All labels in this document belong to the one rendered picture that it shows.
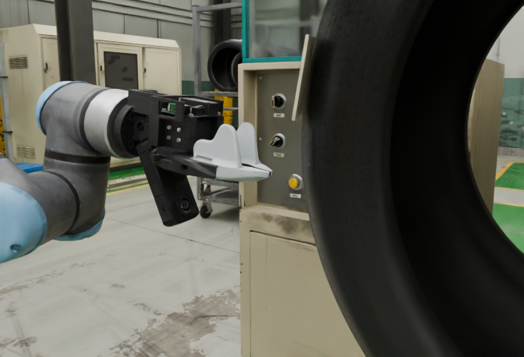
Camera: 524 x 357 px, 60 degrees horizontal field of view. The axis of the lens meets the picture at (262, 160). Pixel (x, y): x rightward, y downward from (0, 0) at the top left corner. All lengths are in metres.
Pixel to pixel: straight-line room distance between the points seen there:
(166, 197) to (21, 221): 0.16
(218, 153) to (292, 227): 0.64
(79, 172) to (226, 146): 0.26
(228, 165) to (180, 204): 0.12
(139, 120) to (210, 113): 0.10
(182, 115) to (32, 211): 0.19
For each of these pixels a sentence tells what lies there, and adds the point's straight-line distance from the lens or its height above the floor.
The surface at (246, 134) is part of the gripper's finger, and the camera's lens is 0.51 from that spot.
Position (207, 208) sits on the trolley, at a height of 0.10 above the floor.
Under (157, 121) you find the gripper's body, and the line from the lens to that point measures 0.53.
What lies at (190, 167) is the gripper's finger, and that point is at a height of 1.12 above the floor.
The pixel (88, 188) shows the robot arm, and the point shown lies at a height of 1.07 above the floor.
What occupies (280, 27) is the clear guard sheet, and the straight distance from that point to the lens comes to 1.12.
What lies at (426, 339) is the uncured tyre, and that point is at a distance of 0.32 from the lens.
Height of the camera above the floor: 1.21
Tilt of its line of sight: 9 degrees down
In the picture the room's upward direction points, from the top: straight up
